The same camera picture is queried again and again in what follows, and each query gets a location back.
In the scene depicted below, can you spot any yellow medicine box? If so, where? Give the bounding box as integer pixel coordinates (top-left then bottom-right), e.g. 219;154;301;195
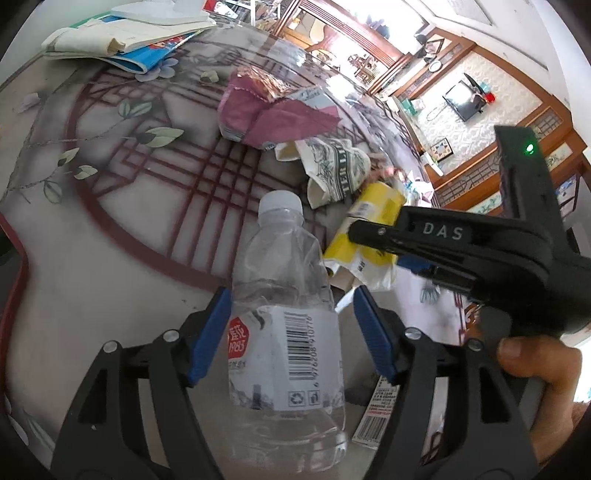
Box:
324;182;406;292

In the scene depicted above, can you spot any crushed clear plastic bottle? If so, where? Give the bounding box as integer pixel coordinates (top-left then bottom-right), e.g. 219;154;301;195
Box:
228;190;348;474

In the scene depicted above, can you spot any person's right hand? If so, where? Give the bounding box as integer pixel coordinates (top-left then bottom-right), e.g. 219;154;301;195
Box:
497;336;582;464

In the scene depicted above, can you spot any white milk carton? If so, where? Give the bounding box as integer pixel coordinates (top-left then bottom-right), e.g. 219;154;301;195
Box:
352;376;400;450

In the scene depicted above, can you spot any low wooden tv cabinet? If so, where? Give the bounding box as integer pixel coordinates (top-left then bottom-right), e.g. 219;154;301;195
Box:
391;96;444;178

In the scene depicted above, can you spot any red cased smartphone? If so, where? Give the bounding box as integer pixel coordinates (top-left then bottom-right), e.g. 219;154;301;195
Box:
1;216;30;368

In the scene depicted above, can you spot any white printed paper bag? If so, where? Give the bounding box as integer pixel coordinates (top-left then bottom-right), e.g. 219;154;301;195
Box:
274;137;372;209

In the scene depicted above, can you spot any wooden chair across table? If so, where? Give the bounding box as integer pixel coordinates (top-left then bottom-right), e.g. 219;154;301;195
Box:
273;0;411;68

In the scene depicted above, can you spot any magenta foil snack bag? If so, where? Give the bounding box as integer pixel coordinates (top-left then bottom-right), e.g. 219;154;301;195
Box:
217;66;341;150

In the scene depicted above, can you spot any stack of books and papers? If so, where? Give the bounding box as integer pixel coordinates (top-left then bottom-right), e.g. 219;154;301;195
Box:
41;15;216;74

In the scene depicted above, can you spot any white desk lamp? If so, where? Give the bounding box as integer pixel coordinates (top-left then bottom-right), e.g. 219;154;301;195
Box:
110;0;209;26

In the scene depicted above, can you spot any wall mounted television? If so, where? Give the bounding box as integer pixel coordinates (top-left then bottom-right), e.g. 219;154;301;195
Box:
443;81;487;122

